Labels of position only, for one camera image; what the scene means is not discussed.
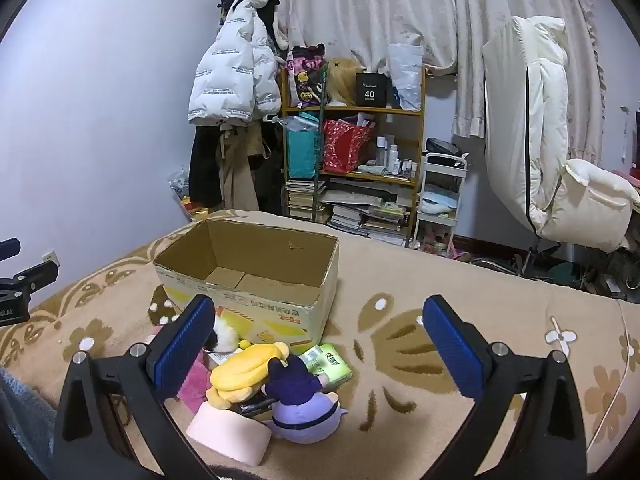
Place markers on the bright pink plush toy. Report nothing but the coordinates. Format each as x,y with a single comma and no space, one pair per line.
195,385

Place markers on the pale pink striped plush toy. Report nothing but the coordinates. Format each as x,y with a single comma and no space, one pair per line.
227,432

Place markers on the beige coat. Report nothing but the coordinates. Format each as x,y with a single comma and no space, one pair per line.
240,165

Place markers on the colourful printed bag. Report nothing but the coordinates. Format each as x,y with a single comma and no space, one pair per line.
306,77

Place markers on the brown floral blanket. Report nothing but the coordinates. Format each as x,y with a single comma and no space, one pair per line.
400,280

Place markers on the stack of books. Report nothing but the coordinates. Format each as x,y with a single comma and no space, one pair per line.
350,210

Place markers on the grey blue fleece cloth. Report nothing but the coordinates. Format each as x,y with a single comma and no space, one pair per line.
25,410

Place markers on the bag of colourful clutter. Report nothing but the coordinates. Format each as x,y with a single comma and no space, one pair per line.
182,190

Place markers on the cardboard box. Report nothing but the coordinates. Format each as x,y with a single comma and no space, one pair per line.
280,310

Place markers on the black coat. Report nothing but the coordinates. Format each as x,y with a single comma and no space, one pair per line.
205,165

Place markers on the yellow plush toy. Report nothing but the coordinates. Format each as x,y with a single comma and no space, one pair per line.
245,370

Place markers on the pink doll toy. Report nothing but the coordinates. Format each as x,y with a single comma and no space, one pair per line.
436,239

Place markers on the white wall outlet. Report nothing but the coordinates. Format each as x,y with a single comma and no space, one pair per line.
51,259

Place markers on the teal bag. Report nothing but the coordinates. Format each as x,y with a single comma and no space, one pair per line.
300,152

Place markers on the wooden shelf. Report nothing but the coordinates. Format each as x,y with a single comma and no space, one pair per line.
370,110

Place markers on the green tissue pack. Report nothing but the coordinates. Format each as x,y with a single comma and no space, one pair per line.
330,366

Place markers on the purple plush toy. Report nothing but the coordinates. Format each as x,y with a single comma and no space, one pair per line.
305,415

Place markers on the clear plastic bag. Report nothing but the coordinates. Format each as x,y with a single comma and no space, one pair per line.
406,77

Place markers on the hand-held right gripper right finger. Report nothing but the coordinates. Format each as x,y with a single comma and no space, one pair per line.
450,350

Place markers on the red patterned bag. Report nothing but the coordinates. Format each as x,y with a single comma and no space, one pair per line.
342,147

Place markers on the black packet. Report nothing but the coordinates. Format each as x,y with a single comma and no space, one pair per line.
257,405

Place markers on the black box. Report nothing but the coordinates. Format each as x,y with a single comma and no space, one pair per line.
371,91

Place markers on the blonde wig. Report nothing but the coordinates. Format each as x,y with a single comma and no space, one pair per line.
342,82

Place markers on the black bag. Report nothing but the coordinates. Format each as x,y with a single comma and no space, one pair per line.
442,147

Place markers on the white puffer jacket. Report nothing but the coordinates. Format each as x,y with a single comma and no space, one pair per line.
225,70

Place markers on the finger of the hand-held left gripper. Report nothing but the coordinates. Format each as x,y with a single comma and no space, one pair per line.
35,275
9,248

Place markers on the black hanging garment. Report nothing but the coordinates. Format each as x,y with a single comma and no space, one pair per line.
270,180

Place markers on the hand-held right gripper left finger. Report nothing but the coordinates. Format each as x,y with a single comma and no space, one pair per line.
185,345

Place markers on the pale floral curtain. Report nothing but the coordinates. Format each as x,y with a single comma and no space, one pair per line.
400,5

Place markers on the group of cosmetic bottles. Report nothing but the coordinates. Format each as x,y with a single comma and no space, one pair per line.
395,157

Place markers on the pale green pouch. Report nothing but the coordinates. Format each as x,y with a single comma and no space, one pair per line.
372,169

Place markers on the black and white plush toy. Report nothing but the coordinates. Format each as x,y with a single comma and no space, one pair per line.
222,335

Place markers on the white trolley cart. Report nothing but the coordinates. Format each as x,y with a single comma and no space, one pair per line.
462,195

